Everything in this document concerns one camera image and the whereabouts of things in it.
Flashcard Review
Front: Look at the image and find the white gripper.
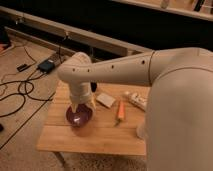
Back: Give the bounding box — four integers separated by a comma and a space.
69, 83, 96, 114

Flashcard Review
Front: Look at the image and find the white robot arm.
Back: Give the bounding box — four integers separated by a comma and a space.
58, 47, 213, 171

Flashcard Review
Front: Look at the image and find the black eraser block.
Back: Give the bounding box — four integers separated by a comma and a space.
91, 82, 97, 92

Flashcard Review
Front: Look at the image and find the purple bowl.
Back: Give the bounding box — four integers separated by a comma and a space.
66, 104, 93, 127

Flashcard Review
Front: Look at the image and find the white sponge pad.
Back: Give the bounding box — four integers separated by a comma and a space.
96, 93, 115, 108

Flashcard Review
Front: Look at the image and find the orange carrot toy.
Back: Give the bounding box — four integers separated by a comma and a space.
115, 101, 125, 126

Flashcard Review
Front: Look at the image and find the wooden table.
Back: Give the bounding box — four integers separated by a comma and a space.
37, 82, 149, 157

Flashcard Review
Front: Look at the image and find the black power adapter box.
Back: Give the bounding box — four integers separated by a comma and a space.
37, 60, 55, 73

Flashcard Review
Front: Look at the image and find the small black plug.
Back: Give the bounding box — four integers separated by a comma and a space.
17, 64, 29, 72

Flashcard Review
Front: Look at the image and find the black floor cable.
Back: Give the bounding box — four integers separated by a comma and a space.
0, 43, 68, 151

